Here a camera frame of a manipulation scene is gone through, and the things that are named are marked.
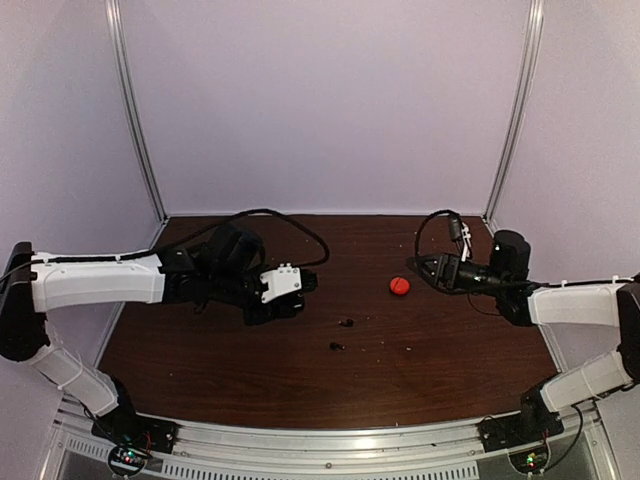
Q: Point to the red earbud charging case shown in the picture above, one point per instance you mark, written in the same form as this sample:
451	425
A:
399	286

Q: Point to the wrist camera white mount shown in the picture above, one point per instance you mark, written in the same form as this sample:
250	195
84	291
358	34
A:
285	280
460	235

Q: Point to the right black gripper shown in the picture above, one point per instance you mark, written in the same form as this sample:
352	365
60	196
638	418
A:
445	263

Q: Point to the aluminium front rail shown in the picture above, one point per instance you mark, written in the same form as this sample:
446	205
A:
449	450

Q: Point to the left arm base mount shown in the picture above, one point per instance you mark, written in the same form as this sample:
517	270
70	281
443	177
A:
135	437

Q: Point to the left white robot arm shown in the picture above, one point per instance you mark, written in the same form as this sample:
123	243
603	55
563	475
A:
36	283

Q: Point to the aluminium frame post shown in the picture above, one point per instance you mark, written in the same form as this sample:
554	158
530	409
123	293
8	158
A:
133	119
529	59

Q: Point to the right aluminium frame post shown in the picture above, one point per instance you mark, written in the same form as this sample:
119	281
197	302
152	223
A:
529	59

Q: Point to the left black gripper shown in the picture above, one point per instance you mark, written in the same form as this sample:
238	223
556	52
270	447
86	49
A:
255	318

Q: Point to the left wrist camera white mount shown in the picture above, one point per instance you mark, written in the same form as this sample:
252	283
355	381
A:
285	280

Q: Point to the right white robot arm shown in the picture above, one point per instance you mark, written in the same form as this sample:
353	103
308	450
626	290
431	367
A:
612	303

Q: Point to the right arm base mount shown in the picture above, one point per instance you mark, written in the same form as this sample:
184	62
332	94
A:
533	423

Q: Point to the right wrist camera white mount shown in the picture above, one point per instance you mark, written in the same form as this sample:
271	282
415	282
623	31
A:
460	235

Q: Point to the left aluminium frame post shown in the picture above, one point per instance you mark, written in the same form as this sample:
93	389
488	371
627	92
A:
133	119

